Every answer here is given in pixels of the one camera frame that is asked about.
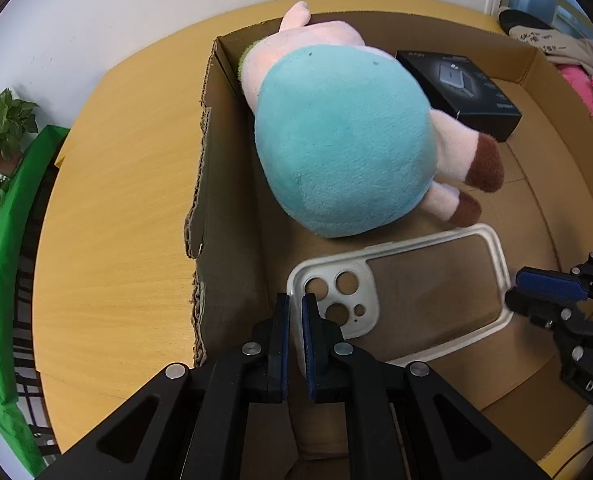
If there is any brown cardboard box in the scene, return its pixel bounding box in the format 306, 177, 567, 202
183, 8, 593, 480

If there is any pink and teal plush pig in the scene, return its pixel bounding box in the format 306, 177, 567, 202
236, 1, 506, 240

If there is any white phone case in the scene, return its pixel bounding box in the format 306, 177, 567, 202
286, 223, 515, 379

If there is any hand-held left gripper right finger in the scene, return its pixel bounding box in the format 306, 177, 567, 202
301, 293, 551, 480

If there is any large potted green plant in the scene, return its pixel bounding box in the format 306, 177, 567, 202
0, 88, 40, 212

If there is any black product box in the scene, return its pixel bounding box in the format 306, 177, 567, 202
395, 49, 523, 144

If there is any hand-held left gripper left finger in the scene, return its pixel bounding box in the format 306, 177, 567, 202
39, 293, 298, 480

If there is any pink plush toy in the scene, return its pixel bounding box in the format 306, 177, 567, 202
558, 62, 593, 154

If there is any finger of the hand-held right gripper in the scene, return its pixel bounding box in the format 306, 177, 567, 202
505, 285, 593, 347
515, 251, 593, 307

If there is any black cable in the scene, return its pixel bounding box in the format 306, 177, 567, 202
551, 437, 593, 477

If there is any beige printed cloth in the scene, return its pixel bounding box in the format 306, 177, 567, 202
498, 7, 593, 69

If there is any black metal table frame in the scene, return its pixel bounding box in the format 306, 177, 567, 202
12, 160, 61, 457

